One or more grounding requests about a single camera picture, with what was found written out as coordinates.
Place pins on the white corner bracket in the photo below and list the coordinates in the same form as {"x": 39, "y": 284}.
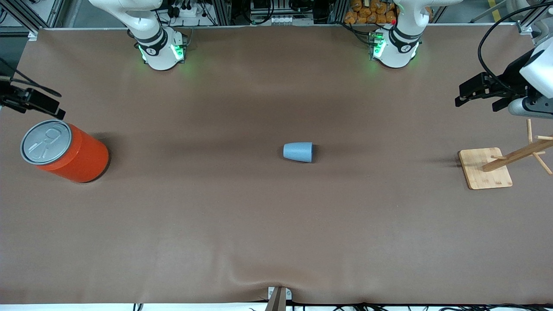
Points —
{"x": 33, "y": 35}
{"x": 525, "y": 28}

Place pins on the wooden mug rack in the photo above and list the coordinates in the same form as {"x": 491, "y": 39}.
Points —
{"x": 484, "y": 172}

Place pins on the silver metal mount bracket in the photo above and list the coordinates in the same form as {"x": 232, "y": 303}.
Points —
{"x": 288, "y": 294}

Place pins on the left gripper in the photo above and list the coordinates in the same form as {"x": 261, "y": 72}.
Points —
{"x": 512, "y": 74}

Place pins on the brown table mat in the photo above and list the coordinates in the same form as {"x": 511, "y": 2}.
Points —
{"x": 276, "y": 216}

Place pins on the white power strip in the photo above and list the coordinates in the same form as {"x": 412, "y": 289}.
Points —
{"x": 190, "y": 11}

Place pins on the brown camera pole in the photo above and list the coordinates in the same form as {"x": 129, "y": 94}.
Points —
{"x": 276, "y": 302}

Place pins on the orange packets pile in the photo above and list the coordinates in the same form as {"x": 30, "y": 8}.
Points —
{"x": 367, "y": 13}

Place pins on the grey control box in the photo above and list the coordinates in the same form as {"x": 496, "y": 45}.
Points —
{"x": 281, "y": 19}

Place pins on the light blue cup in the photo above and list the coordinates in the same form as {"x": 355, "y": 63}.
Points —
{"x": 298, "y": 152}

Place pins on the aluminium frame profile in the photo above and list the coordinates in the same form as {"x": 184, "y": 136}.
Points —
{"x": 30, "y": 19}
{"x": 221, "y": 11}

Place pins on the red can grey lid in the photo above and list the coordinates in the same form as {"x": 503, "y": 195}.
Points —
{"x": 82, "y": 160}

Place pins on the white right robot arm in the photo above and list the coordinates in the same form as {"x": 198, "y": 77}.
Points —
{"x": 160, "y": 56}

